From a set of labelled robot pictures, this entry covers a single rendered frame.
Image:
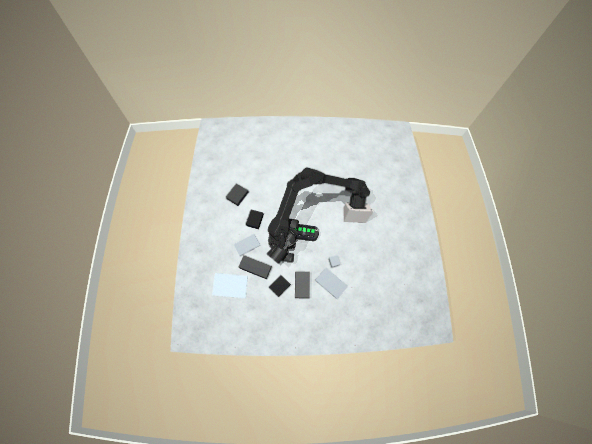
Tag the dark grey switch panel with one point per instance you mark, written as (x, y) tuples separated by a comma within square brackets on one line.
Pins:
[(307, 232)]

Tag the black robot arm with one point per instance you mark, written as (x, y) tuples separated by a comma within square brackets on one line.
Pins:
[(279, 236)]

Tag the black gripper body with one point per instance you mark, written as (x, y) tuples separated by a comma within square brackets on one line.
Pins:
[(289, 257)]

